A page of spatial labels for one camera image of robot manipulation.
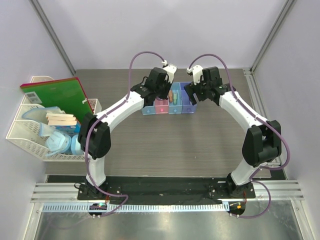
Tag orange small stationery item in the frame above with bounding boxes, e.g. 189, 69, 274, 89
168, 90, 173, 103

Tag blue plastic bin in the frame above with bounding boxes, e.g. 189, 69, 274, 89
168, 82, 183, 114

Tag pink plastic bin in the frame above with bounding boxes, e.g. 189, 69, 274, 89
154, 99, 169, 114

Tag light green correction tape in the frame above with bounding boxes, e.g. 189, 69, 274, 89
173, 91, 179, 106

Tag light blue end bin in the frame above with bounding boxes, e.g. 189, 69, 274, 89
141, 101, 156, 116

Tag purple plastic bin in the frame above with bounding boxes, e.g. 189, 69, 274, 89
180, 82, 197, 114

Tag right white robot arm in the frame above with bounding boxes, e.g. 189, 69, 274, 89
184, 65, 282, 198

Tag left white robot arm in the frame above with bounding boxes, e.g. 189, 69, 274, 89
78, 64, 177, 200

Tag green folder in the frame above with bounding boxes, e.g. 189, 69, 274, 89
20, 77, 94, 122

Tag wooden blocks stack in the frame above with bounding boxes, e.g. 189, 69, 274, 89
46, 113, 78, 126

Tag blue face masks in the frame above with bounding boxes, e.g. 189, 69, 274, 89
21, 106, 83, 157

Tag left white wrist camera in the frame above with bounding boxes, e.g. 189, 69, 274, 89
161, 60, 178, 84

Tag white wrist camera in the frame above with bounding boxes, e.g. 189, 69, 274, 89
186, 65, 204, 85
161, 60, 178, 84

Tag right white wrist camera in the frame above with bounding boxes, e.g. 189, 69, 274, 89
186, 65, 204, 85

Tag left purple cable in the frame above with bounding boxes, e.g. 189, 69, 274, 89
84, 51, 167, 218

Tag purple cable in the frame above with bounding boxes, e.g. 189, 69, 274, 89
84, 51, 167, 218
187, 53, 291, 220

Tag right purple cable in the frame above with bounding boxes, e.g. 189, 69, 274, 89
187, 53, 291, 220

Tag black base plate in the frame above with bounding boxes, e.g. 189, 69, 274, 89
48, 175, 256, 206

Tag white slotted cable duct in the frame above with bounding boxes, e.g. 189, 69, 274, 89
42, 202, 230, 213

